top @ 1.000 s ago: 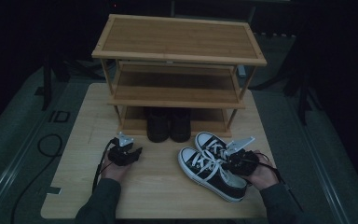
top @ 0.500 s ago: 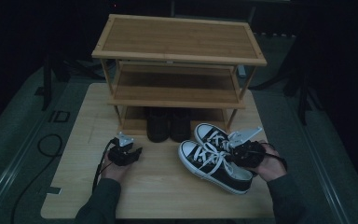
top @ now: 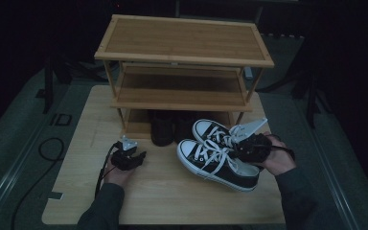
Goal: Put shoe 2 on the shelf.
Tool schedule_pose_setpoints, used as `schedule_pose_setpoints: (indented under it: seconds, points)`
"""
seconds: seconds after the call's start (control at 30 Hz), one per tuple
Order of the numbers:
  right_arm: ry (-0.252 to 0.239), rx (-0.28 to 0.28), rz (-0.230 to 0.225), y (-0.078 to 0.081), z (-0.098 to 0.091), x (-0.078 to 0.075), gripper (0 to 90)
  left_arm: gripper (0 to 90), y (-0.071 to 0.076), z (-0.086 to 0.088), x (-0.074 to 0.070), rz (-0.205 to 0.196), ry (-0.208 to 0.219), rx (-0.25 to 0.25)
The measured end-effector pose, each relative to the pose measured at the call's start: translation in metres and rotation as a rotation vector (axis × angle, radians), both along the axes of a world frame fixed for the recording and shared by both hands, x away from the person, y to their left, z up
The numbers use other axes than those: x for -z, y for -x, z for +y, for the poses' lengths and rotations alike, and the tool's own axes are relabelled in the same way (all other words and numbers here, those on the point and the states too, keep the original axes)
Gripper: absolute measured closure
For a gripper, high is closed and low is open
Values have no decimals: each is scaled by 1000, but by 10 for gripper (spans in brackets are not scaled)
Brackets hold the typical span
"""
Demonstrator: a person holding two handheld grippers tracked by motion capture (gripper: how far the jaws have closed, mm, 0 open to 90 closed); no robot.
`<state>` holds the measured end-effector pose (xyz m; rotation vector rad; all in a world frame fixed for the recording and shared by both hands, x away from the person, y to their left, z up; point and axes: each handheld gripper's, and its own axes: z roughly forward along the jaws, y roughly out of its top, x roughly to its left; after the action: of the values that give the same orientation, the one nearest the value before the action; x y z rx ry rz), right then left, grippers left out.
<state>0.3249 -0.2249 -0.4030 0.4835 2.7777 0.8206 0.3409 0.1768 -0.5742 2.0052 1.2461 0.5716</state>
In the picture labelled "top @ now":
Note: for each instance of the person's right hand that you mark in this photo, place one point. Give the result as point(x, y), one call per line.
point(281, 159)

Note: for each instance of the black canvas sneaker white laces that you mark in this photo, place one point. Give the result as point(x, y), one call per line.
point(204, 129)
point(236, 175)

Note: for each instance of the black metal stand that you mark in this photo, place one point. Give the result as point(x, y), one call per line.
point(311, 99)
point(48, 89)

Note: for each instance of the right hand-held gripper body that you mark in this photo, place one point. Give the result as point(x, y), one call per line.
point(254, 148)

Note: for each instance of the black lace-up shoe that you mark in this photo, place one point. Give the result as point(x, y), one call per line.
point(162, 131)
point(185, 127)

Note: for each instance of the person's left hand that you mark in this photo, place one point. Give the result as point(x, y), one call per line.
point(118, 177)

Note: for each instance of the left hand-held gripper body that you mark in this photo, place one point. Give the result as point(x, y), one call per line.
point(124, 159)

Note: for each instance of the wooden three-tier shoe rack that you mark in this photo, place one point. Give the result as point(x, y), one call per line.
point(185, 40)

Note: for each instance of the small grey block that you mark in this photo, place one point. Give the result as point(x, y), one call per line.
point(248, 73)

